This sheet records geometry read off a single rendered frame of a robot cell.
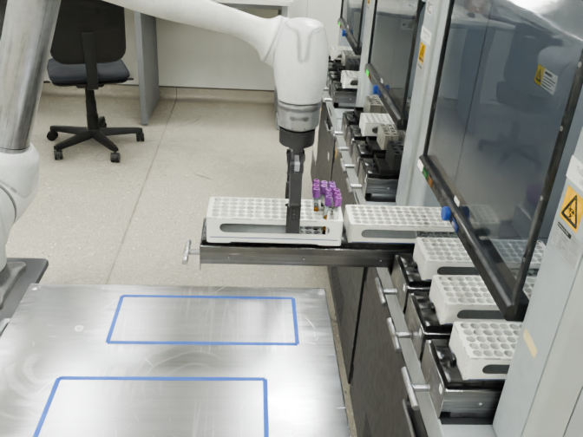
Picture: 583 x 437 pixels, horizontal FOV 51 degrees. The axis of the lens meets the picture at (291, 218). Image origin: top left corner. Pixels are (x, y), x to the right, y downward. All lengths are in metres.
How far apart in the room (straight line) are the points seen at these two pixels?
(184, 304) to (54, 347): 0.25
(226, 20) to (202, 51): 3.63
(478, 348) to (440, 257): 0.30
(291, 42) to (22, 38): 0.58
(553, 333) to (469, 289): 0.36
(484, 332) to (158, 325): 0.60
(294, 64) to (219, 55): 3.76
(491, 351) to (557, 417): 0.17
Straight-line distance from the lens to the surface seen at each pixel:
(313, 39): 1.19
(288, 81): 1.20
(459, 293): 1.26
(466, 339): 1.14
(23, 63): 1.47
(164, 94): 5.07
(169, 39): 4.95
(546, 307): 0.97
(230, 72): 4.97
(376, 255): 1.47
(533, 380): 1.02
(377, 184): 1.83
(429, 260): 1.34
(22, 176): 1.57
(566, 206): 0.92
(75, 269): 2.88
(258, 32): 1.34
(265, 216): 1.33
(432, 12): 1.61
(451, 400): 1.14
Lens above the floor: 1.55
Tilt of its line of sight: 29 degrees down
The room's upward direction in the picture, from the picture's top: 4 degrees clockwise
